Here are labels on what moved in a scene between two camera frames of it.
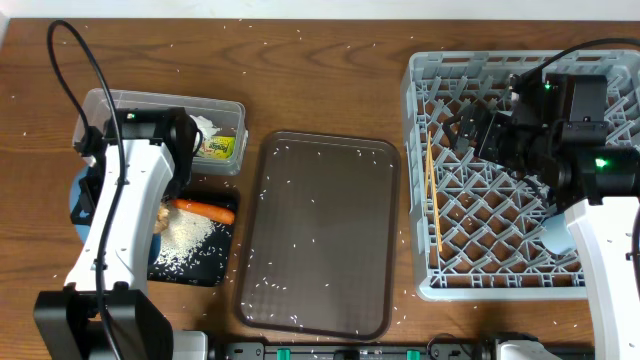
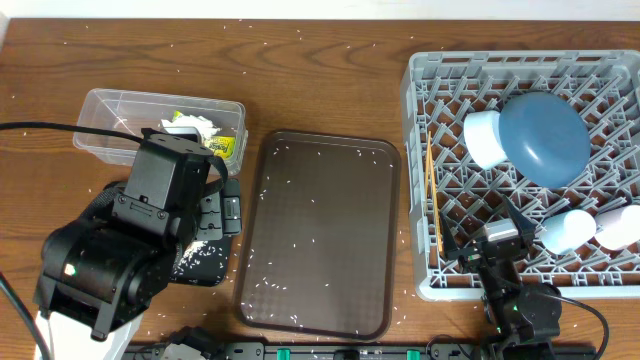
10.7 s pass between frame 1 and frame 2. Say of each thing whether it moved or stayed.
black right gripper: moved
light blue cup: stayed
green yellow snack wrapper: stayed
